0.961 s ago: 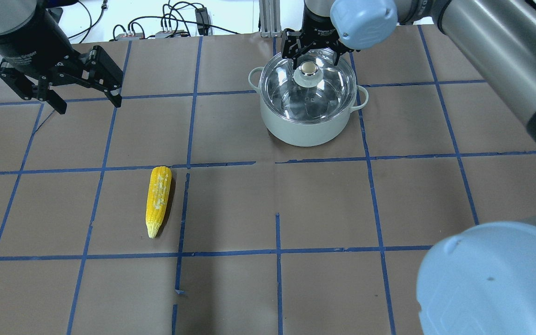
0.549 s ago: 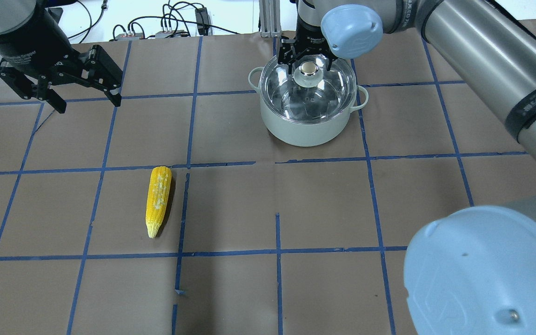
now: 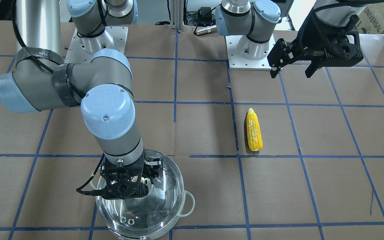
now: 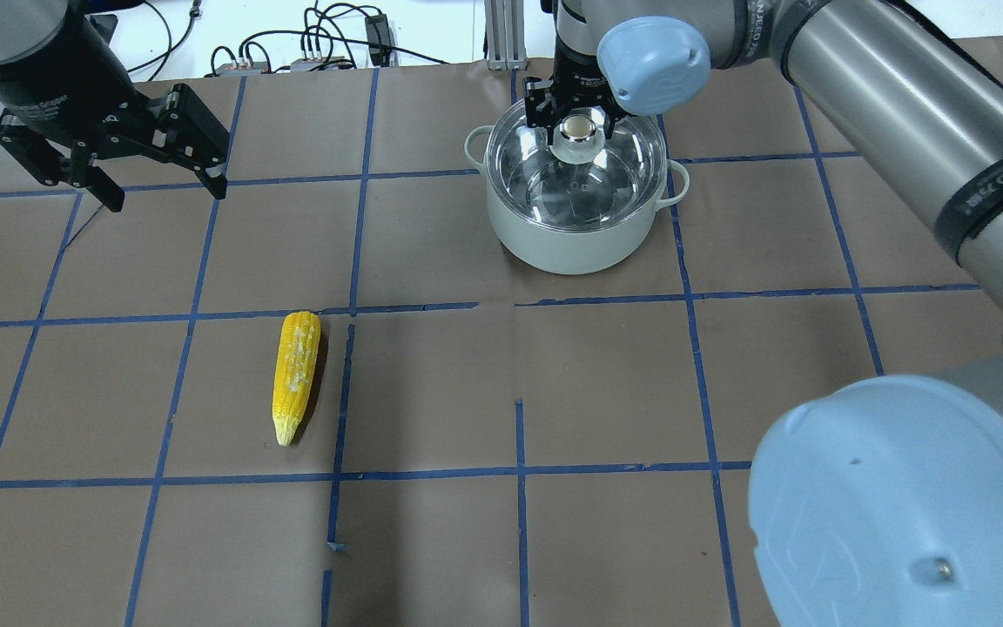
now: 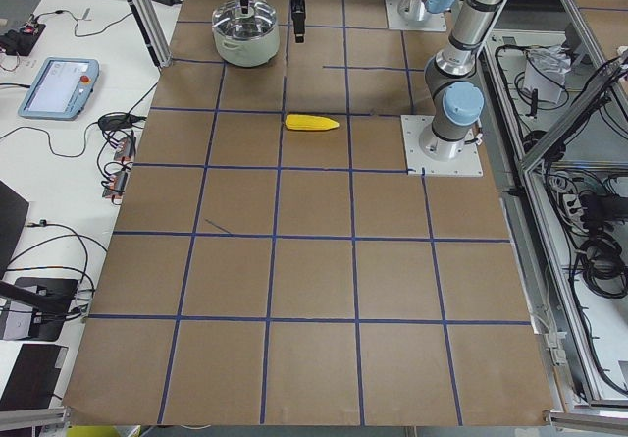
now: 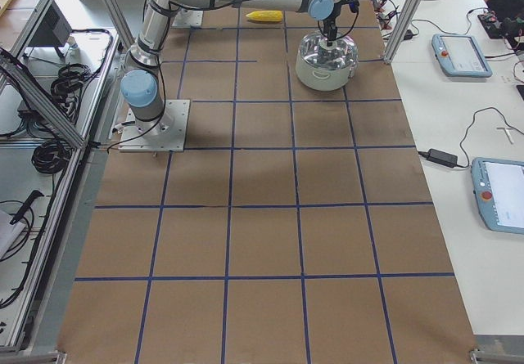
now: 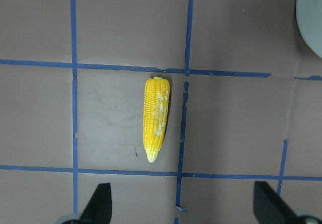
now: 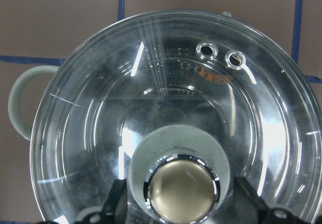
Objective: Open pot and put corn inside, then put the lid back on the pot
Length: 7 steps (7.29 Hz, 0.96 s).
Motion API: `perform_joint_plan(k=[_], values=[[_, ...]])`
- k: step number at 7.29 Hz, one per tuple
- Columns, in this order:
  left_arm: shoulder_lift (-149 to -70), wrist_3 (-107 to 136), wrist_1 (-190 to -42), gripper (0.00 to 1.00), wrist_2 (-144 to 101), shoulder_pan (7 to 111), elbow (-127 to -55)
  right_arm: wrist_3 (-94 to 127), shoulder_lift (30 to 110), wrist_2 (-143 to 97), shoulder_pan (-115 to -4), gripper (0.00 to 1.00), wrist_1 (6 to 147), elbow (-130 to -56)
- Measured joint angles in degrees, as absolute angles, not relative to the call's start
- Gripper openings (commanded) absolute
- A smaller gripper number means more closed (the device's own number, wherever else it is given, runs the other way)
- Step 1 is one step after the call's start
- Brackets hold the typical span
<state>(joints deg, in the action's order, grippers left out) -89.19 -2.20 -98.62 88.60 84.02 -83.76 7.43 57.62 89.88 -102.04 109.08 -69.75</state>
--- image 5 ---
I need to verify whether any glass pot lid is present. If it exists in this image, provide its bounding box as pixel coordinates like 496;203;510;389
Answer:
212;0;277;40

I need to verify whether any yellow corn cob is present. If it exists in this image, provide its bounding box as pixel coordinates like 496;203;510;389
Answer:
285;114;340;132

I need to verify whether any pale green cooking pot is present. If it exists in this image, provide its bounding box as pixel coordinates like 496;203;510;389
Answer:
212;20;280;68

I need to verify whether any small orange connector board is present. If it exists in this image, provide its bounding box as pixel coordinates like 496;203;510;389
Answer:
114;136;135;163

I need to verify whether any blue teach pendant tablet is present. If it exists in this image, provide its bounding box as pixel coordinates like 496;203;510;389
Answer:
18;57;100;121

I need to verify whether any black circuit box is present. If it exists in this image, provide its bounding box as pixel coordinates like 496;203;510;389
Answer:
1;24;46;57

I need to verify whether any white crumpled paper bag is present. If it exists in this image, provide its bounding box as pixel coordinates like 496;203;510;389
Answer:
522;45;571;104

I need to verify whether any aluminium frame post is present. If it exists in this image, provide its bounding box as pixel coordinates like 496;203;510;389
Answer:
127;0;172;69

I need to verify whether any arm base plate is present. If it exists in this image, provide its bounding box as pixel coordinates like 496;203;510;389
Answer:
385;0;447;32
400;115;484;178

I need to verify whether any black cable bundle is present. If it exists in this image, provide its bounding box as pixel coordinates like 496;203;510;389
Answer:
568;235;628;300

